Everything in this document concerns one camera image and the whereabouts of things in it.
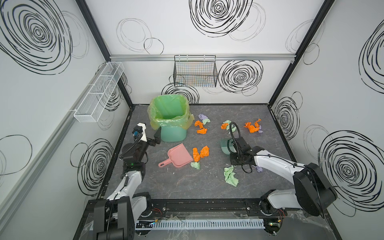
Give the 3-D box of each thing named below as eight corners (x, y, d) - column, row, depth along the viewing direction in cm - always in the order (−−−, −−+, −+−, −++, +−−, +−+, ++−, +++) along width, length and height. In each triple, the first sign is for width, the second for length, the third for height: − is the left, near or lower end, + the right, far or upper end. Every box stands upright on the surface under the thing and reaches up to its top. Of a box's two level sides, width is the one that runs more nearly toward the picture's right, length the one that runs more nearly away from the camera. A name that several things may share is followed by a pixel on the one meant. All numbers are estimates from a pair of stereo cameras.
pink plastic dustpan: (163, 176, 86) (162, 174, 84) (155, 158, 93) (154, 156, 91) (192, 160, 92) (192, 158, 90) (183, 144, 99) (183, 142, 97)
